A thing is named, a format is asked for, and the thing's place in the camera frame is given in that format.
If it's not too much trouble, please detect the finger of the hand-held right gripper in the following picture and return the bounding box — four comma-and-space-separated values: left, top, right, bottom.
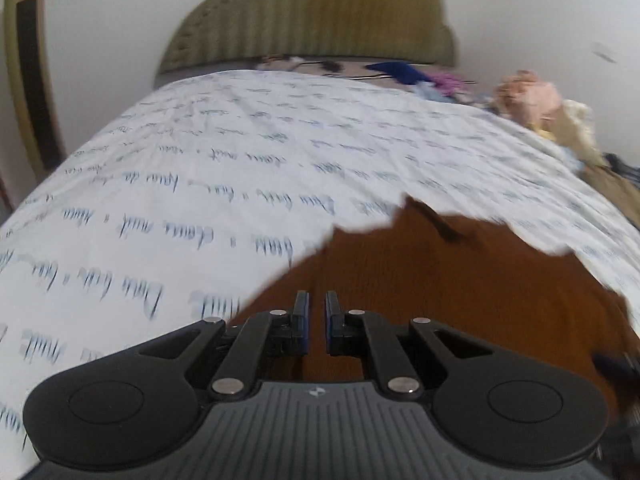
592, 352, 640, 426

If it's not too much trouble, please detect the dark blue cloth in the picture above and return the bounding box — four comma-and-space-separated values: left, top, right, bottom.
365, 61, 432, 87

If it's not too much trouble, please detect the cream padded jacket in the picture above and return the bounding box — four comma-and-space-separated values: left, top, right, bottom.
544, 100, 602, 167

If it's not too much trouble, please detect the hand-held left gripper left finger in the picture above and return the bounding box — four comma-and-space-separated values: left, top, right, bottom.
134, 290, 312, 402

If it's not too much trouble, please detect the purple cloth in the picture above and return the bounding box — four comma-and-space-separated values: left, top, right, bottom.
429, 71, 475, 99

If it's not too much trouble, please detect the gold tower air conditioner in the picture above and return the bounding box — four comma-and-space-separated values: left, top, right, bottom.
2, 0, 69, 179

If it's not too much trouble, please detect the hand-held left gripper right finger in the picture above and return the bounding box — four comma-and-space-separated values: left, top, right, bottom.
325, 290, 507, 402

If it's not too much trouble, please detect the olive padded headboard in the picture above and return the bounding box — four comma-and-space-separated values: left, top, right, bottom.
152, 0, 460, 89

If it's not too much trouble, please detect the white script-printed bed cover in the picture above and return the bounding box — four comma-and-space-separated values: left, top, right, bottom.
0, 70, 640, 480

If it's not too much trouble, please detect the brown knit sweater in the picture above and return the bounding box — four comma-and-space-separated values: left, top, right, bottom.
225, 195, 640, 413

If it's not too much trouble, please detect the pink cloth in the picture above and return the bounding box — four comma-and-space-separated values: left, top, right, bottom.
494, 70, 564, 127

